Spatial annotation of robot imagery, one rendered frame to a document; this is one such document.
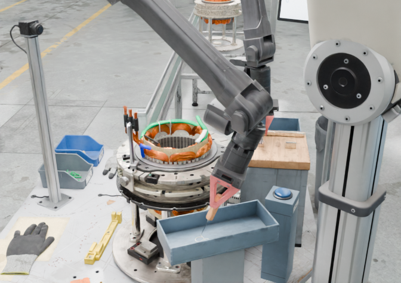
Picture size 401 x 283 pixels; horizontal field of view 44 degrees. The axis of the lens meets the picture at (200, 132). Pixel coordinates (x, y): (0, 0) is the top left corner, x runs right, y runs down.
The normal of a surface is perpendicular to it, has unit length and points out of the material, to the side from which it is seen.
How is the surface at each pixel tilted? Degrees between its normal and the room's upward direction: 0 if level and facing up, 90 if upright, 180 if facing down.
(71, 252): 0
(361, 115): 90
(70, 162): 87
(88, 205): 0
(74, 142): 87
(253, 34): 89
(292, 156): 0
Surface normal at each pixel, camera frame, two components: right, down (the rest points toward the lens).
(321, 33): -0.62, 0.60
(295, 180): -0.11, 0.41
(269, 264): -0.42, 0.38
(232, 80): 0.34, -0.40
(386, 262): 0.00, -0.91
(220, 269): 0.33, 0.39
